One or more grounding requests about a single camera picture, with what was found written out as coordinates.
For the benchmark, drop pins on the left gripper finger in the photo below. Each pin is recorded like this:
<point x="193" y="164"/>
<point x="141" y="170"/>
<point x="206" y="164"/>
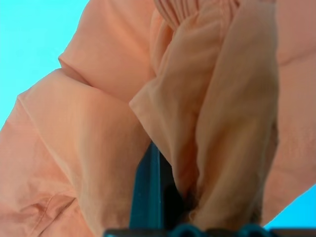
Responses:
<point x="148" y="187"/>

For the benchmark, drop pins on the orange shorts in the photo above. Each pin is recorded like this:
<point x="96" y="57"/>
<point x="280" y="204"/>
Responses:
<point x="98" y="123"/>

